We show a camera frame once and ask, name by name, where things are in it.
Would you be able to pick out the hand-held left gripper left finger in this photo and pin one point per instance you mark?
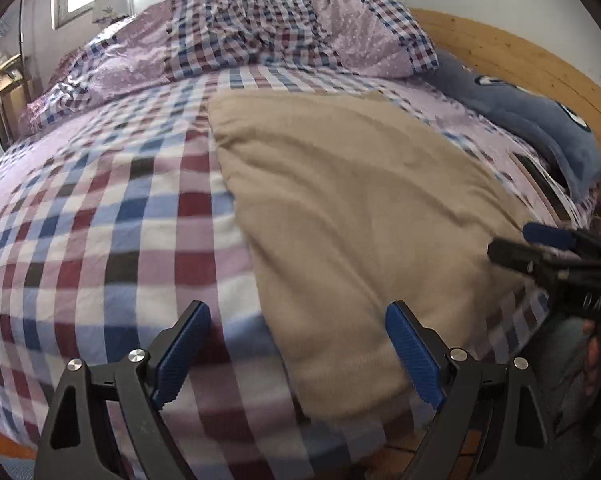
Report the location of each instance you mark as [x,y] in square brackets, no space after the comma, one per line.
[180,355]

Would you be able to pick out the person's right hand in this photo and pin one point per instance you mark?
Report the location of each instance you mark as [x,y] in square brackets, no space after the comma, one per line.
[594,355]

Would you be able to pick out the checkered bed sheet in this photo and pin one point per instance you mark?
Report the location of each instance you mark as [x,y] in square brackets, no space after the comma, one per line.
[105,220]

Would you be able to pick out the tan fleece garment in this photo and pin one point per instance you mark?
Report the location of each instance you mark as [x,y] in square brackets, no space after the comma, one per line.
[360,220]

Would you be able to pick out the blue plush pillow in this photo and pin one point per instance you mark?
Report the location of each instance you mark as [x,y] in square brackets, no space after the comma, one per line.
[525,115]

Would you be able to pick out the pile of cardboard boxes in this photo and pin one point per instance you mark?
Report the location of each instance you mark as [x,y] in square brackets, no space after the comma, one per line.
[8,95]

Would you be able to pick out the checkered quilt with lilac lace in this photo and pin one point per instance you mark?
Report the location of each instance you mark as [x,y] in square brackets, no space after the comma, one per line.
[240,30]

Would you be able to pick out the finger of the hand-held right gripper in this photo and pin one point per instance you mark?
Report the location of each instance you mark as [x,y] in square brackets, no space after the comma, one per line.
[545,234]
[520,255]

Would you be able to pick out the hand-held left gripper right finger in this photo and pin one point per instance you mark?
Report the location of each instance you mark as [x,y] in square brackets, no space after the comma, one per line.
[415,360]

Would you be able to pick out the person's jeans leg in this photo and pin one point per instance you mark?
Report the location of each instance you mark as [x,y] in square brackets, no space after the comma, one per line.
[565,375]

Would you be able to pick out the wooden headboard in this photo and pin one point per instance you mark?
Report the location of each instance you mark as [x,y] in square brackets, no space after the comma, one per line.
[545,60]

